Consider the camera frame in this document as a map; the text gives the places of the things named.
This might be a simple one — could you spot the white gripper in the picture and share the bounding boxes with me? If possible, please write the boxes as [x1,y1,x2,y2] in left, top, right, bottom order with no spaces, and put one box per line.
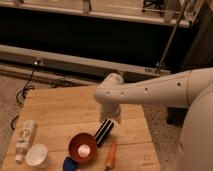
[100,104,121,124]

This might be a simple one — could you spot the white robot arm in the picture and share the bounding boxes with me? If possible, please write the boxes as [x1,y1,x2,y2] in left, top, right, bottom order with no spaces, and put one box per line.
[94,67,213,171]

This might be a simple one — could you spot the black striped rectangular block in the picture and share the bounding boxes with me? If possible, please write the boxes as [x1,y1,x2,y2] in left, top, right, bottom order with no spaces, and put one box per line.
[94,119,114,147]

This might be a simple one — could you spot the orange carrot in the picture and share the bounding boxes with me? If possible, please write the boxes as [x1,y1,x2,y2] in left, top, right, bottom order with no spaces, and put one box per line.
[104,140,117,171]

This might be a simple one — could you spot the red bowl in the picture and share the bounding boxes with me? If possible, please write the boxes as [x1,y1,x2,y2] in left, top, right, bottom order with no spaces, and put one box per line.
[68,133,97,163]

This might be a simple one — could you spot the white egg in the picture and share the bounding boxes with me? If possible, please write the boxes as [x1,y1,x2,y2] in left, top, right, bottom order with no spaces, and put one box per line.
[78,144,90,157]

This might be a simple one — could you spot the blue round object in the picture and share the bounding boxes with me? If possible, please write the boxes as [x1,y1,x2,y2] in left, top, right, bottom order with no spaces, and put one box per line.
[63,157,78,171]

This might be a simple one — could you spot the metal pole stand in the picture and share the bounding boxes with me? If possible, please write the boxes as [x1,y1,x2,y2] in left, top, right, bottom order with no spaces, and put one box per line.
[155,0,190,74]

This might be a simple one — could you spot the white paper cup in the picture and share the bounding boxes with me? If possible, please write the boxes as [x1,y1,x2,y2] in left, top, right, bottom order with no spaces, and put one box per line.
[25,144,49,168]

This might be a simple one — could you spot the white plastic bottle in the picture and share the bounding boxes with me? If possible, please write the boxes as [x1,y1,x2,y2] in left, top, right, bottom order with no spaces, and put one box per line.
[15,120,37,163]

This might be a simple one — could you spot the black cable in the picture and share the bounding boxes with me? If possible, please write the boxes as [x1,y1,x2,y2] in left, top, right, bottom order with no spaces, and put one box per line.
[10,59,44,131]

